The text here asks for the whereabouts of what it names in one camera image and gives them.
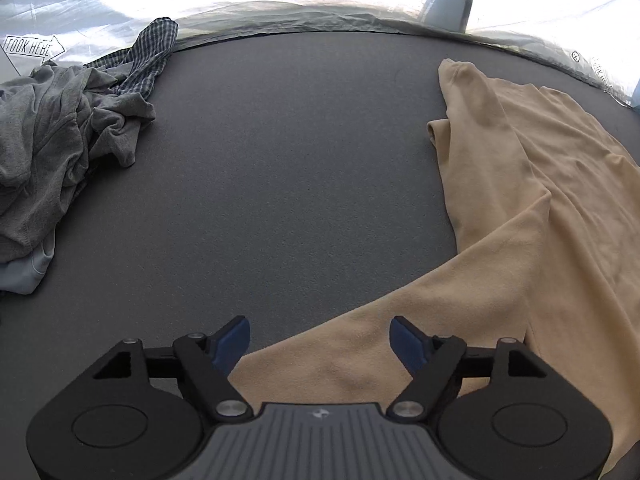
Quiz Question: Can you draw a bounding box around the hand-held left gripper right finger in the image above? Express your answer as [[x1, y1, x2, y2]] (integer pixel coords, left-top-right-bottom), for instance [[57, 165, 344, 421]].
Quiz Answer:
[[387, 315, 548, 421]]

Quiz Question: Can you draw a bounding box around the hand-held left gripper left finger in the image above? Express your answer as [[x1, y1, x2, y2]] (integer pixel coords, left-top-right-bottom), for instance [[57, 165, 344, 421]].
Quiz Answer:
[[92, 315, 251, 422]]

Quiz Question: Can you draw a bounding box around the tan shirt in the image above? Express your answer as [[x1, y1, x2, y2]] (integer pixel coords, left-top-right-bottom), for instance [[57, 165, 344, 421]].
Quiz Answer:
[[227, 58, 640, 480]]

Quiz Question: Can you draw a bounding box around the light blue garment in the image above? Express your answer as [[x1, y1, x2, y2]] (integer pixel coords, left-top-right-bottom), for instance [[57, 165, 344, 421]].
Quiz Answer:
[[0, 242, 55, 296]]

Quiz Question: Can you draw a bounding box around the grey shirt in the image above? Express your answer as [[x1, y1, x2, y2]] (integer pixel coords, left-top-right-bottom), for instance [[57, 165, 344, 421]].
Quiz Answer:
[[0, 64, 157, 266]]

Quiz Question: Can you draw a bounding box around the plaid shirt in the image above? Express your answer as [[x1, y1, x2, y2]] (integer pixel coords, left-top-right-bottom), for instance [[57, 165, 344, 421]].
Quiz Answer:
[[85, 16, 179, 101]]

